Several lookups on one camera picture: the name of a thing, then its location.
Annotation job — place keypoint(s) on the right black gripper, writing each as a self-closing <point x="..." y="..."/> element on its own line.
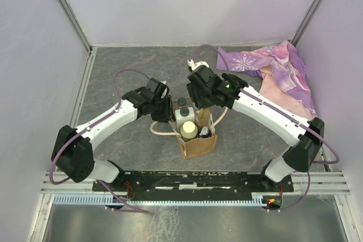
<point x="198" y="102"/>

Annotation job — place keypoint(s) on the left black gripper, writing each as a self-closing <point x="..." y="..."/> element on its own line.
<point x="168" y="115"/>

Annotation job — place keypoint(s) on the white square bottle grey cap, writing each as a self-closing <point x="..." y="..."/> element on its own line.
<point x="183" y="115"/>

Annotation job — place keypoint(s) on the clear bottle dark cap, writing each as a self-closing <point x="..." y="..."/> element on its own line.
<point x="181" y="102"/>

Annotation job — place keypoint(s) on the brown canvas tote bag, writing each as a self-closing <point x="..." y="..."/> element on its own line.
<point x="198" y="146"/>

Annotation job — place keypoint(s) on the purple pink patterned cloth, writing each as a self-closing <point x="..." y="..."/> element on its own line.
<point x="283" y="75"/>

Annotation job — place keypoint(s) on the amber bottle white cap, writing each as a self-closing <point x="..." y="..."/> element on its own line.
<point x="203" y="117"/>

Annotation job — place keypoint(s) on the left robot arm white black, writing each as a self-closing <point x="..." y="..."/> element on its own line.
<point x="73" y="151"/>

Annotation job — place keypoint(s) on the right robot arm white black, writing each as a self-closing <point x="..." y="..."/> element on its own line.
<point x="303" y="136"/>

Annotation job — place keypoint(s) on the cream lid green jar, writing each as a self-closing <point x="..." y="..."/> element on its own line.
<point x="188" y="131"/>

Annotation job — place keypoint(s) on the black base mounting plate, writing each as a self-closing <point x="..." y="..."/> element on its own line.
<point x="141" y="182"/>

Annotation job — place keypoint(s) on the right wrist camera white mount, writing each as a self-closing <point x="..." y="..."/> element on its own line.
<point x="195" y="63"/>

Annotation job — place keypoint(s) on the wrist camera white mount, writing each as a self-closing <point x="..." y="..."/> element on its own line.
<point x="166" y="89"/>
<point x="195" y="63"/>

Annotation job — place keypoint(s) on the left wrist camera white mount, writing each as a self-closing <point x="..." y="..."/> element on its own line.
<point x="166" y="89"/>

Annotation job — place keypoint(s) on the light blue slotted cable duct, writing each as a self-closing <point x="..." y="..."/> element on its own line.
<point x="173" y="198"/>

